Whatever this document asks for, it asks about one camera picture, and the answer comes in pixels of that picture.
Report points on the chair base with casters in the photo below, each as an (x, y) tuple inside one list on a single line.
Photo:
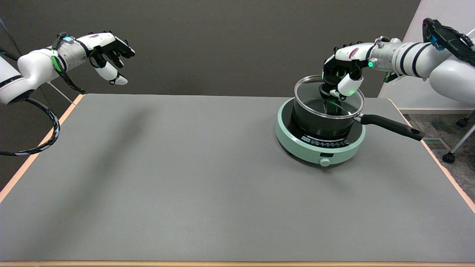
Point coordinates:
[(449, 157)]

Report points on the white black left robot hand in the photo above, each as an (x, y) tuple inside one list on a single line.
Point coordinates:
[(104, 40)]

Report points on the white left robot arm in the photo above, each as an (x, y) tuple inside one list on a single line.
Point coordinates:
[(33, 66)]

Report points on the metal floor vent grille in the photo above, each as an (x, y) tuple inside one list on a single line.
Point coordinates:
[(436, 143)]

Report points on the glass pot lid black knob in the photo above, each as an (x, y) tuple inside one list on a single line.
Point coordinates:
[(310, 94)]

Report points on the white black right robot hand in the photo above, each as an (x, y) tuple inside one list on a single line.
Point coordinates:
[(349, 55)]

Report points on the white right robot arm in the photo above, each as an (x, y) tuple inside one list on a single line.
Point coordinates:
[(415, 59)]

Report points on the mint green induction cooker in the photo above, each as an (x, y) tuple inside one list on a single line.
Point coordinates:
[(297, 146)]

